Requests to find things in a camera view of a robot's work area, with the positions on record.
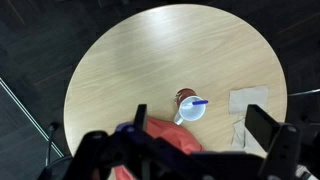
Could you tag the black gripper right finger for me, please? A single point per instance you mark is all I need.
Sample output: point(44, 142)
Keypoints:
point(263, 128)

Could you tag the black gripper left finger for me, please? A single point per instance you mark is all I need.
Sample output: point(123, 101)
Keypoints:
point(138, 116)

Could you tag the blue and white pen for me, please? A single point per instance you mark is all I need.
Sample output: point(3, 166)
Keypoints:
point(200, 102)

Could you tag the red-orange cloth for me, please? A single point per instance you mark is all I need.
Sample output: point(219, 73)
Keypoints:
point(173, 136)

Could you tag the white cup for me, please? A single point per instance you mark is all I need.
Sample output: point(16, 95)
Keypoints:
point(191, 113)

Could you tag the black office chair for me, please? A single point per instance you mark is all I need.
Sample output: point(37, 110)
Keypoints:
point(50, 140)

